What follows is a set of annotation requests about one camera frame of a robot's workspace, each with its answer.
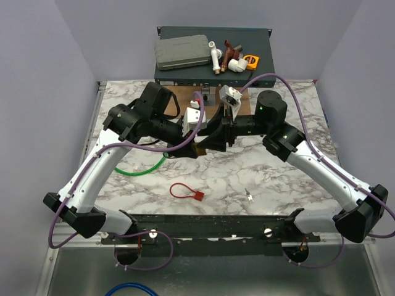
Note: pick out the black mounting rail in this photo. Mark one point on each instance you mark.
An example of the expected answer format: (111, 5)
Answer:
(154, 235)

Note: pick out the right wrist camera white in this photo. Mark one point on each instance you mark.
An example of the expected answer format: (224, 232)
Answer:
(232, 98)

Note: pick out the red cable seal lock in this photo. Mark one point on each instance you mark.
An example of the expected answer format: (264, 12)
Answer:
(182, 191)

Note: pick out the aluminium extrusion rail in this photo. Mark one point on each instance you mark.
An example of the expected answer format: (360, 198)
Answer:
(62, 231)

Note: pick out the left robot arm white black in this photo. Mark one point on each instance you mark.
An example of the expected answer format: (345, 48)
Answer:
(142, 124)

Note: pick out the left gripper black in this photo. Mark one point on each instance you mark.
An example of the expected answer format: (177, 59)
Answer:
(187, 150)

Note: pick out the yellow tape measure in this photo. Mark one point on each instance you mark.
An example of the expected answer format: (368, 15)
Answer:
(252, 61)

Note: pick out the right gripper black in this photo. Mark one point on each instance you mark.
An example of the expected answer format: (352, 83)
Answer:
(224, 133)

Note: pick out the white pvc pipe fitting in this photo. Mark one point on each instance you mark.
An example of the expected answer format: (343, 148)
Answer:
(216, 54)

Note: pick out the white pvc elbow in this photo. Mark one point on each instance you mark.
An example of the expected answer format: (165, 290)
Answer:
(237, 66)

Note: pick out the brown pipe valve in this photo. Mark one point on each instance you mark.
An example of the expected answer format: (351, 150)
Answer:
(231, 52)

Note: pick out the brass padlock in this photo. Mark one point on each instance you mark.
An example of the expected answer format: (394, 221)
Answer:
(199, 150)

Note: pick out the small silver key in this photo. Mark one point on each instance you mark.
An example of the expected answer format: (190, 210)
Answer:
(249, 196)

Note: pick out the grey metal stand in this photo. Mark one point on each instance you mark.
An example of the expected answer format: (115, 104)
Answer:
(205, 95)

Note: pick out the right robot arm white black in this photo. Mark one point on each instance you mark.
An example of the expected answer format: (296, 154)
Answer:
(360, 205)

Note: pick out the grey plastic case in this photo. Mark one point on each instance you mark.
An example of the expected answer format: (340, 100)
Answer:
(182, 52)

